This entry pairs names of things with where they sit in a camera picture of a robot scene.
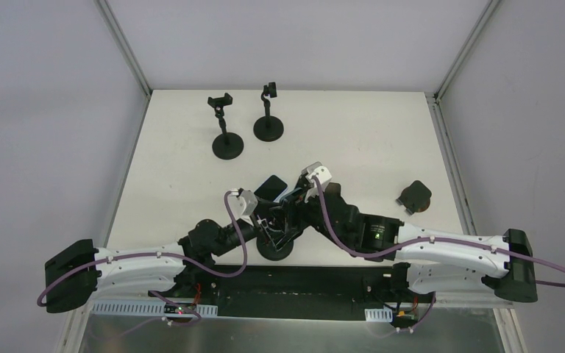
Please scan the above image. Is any blue phone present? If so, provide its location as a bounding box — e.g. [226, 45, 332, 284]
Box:
[278, 188, 307, 209]

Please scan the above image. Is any blue-cased phone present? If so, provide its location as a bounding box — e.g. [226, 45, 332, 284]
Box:
[254, 175, 288, 202]

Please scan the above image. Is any black phone stand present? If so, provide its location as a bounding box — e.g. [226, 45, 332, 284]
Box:
[207, 93, 244, 160]
[256, 235, 294, 262]
[253, 82, 284, 142]

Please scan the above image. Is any black phone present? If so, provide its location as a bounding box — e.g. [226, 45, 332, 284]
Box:
[325, 182, 341, 195]

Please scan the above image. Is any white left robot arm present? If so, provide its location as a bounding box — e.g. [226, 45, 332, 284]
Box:
[37, 192, 288, 313]

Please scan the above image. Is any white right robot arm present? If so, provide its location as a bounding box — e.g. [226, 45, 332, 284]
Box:
[267, 183, 538, 303]

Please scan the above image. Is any small black brown wedge stand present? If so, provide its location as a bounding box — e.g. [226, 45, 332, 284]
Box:
[396, 180, 432, 215]

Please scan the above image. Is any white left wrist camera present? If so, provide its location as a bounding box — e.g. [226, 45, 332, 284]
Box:
[229, 189, 258, 226]

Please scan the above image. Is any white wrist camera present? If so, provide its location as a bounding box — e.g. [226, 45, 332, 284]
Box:
[229, 189, 258, 226]
[299, 162, 332, 201]

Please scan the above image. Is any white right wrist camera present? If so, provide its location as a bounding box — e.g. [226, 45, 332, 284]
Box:
[299, 162, 332, 201]

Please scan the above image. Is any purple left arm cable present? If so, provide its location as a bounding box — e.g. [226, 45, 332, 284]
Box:
[36, 190, 249, 327]

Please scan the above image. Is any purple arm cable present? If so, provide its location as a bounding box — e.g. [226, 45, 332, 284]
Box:
[311, 176, 565, 337]
[36, 190, 249, 327]

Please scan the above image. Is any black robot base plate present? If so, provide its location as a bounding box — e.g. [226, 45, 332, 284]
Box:
[148, 263, 411, 321]

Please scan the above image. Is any white slotted cable duct right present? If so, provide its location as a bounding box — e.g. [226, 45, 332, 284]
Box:
[364, 307, 394, 323]

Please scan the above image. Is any white slotted cable duct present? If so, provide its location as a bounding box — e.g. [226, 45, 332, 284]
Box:
[364, 307, 394, 323]
[90, 299, 218, 318]

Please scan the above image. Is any white slotted cable duct left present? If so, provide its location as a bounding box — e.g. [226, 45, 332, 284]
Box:
[90, 299, 218, 318]

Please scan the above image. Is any aluminium frame rail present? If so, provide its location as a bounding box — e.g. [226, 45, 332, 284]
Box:
[436, 291, 514, 309]

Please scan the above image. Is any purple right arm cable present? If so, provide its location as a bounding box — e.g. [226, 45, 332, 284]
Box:
[311, 176, 565, 337]

